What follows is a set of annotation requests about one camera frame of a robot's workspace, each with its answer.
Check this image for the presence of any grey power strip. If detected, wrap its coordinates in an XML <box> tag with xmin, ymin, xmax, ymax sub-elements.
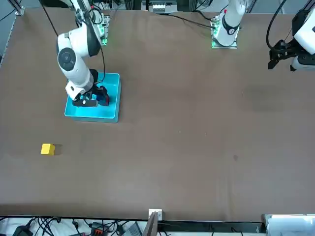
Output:
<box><xmin>152</xmin><ymin>1</ymin><xmax>173</xmax><ymax>13</ymax></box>

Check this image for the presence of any black base power cable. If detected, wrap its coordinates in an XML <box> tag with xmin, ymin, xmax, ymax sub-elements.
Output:
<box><xmin>168</xmin><ymin>13</ymin><xmax>213</xmax><ymax>28</ymax></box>

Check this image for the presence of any aluminium post with bracket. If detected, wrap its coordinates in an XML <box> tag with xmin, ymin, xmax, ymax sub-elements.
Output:
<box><xmin>144</xmin><ymin>208</ymin><xmax>163</xmax><ymax>236</ymax></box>

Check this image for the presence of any black orange connector block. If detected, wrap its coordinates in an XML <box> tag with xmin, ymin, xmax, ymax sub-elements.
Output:
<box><xmin>90</xmin><ymin>222</ymin><xmax>104</xmax><ymax>235</ymax></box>

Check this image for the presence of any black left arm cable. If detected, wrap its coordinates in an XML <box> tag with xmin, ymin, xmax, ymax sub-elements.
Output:
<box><xmin>266</xmin><ymin>0</ymin><xmax>288</xmax><ymax>50</ymax></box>

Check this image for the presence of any black power plug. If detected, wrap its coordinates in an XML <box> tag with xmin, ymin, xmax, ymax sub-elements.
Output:
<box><xmin>13</xmin><ymin>225</ymin><xmax>33</xmax><ymax>236</ymax></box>

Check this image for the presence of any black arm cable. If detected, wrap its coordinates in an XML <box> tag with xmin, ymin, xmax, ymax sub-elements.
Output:
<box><xmin>39</xmin><ymin>0</ymin><xmax>60</xmax><ymax>38</ymax></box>
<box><xmin>266</xmin><ymin>0</ymin><xmax>288</xmax><ymax>50</ymax></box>
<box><xmin>73</xmin><ymin>0</ymin><xmax>106</xmax><ymax>84</ymax></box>

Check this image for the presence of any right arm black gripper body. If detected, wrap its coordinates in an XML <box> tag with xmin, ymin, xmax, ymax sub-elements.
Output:
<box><xmin>85</xmin><ymin>83</ymin><xmax>101</xmax><ymax>99</ymax></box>

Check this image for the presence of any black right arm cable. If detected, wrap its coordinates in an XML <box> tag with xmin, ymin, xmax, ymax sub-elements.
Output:
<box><xmin>39</xmin><ymin>0</ymin><xmax>60</xmax><ymax>38</ymax></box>
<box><xmin>73</xmin><ymin>0</ymin><xmax>106</xmax><ymax>84</ymax></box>

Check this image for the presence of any dark grey power adapter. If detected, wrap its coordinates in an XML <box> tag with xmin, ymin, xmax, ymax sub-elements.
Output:
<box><xmin>127</xmin><ymin>222</ymin><xmax>144</xmax><ymax>236</ymax></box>

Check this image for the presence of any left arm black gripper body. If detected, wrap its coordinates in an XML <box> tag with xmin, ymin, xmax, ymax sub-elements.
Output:
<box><xmin>280</xmin><ymin>40</ymin><xmax>300</xmax><ymax>59</ymax></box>

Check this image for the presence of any aluminium frame profile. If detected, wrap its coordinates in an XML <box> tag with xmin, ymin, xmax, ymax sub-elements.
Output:
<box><xmin>14</xmin><ymin>0</ymin><xmax>26</xmax><ymax>16</ymax></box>

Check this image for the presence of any white tray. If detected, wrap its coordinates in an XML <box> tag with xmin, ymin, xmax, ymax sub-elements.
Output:
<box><xmin>262</xmin><ymin>213</ymin><xmax>315</xmax><ymax>236</ymax></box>

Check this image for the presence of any yellow block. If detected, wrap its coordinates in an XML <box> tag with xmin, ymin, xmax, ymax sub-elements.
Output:
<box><xmin>40</xmin><ymin>143</ymin><xmax>56</xmax><ymax>156</ymax></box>

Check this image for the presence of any cyan plastic box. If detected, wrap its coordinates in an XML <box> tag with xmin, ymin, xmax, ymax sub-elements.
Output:
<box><xmin>64</xmin><ymin>72</ymin><xmax>122</xmax><ymax>124</ymax></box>

